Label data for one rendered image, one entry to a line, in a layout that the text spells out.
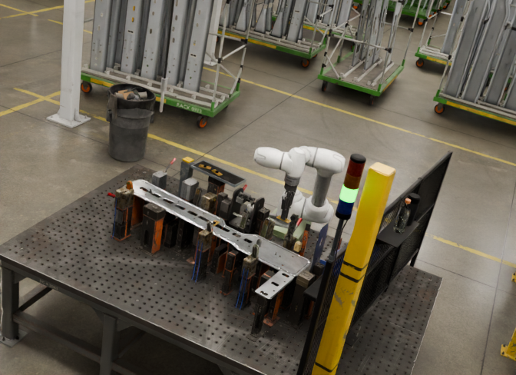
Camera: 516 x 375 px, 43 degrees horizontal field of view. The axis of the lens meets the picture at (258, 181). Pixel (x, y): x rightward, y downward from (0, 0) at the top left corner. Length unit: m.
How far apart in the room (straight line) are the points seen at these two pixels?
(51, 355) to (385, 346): 2.15
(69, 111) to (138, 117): 1.25
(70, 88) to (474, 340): 4.95
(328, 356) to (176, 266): 1.30
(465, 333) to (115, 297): 2.95
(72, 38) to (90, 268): 3.83
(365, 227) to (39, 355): 2.49
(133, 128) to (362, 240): 4.19
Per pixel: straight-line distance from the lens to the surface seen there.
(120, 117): 6.82
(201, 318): 3.87
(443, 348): 5.40
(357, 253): 3.07
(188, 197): 4.38
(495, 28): 10.43
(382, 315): 4.26
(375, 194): 2.92
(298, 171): 3.66
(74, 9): 7.43
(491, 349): 5.61
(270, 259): 3.93
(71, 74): 7.64
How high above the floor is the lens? 3.14
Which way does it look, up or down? 27 degrees down
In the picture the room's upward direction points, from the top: 11 degrees clockwise
